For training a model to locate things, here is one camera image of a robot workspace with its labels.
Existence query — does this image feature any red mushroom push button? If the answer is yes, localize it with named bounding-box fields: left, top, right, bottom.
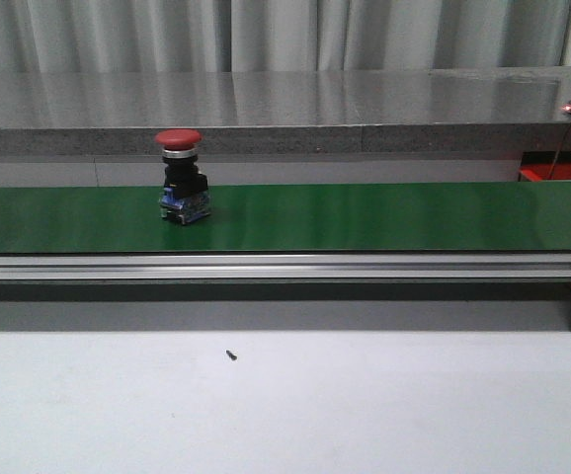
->
left=155, top=128, right=210, bottom=225

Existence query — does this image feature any grey stone counter slab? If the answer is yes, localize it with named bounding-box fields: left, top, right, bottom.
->
left=0, top=67, right=571, bottom=156

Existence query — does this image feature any green conveyor belt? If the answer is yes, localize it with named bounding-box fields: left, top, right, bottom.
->
left=0, top=181, right=571, bottom=254

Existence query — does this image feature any red plastic bin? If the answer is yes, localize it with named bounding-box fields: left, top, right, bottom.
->
left=519, top=151, right=571, bottom=182

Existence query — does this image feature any grey pleated curtain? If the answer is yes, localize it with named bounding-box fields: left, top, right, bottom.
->
left=0, top=1, right=571, bottom=73

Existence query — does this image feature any thin red wire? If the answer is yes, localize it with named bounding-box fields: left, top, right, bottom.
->
left=546, top=112, right=571, bottom=182

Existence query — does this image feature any aluminium conveyor side rail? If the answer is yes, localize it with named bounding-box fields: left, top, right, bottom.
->
left=0, top=253, right=571, bottom=281

